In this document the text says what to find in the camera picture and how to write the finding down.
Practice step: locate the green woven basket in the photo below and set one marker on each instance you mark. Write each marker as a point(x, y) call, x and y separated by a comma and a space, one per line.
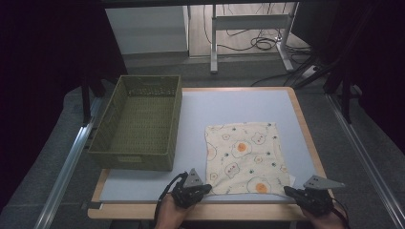
point(140, 127)

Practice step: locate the white metal desk frame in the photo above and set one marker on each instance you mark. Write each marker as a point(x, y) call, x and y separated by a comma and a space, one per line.
point(251, 22)

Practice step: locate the person's left hand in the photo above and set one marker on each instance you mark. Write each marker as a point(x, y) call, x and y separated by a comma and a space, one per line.
point(170, 216)

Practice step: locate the black curtain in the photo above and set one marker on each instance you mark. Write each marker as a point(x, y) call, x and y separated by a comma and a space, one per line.
point(375, 63)
point(41, 63)

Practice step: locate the black metal stand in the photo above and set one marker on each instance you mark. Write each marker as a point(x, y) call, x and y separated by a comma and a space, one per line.
point(345, 95)
point(86, 101)

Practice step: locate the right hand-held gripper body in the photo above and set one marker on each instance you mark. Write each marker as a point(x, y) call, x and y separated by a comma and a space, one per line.
point(315, 198)

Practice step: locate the white power strip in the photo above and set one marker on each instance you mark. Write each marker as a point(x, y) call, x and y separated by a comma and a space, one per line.
point(309, 72)

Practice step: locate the aluminium rail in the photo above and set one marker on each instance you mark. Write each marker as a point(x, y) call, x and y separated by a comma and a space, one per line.
point(68, 165)
point(366, 159)

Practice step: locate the cream egg print cloth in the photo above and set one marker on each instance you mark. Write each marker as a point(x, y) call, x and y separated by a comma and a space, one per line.
point(245, 159)

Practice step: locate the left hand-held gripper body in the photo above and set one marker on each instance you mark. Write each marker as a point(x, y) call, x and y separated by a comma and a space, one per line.
point(186, 194)

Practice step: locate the person's right hand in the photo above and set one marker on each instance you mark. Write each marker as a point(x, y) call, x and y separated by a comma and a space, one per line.
point(328, 221)

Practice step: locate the white cabinet panel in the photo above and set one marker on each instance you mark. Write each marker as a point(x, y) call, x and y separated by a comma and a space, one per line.
point(146, 28)

